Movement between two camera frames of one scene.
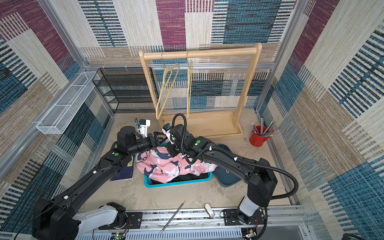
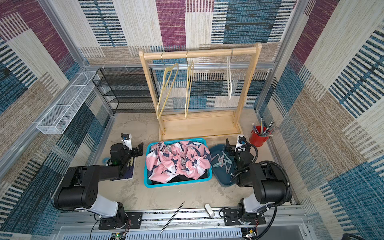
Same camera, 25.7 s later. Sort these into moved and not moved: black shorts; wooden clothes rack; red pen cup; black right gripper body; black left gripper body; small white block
Moved: black left gripper body; black right gripper body
Not moved: wooden clothes rack; black shorts; small white block; red pen cup
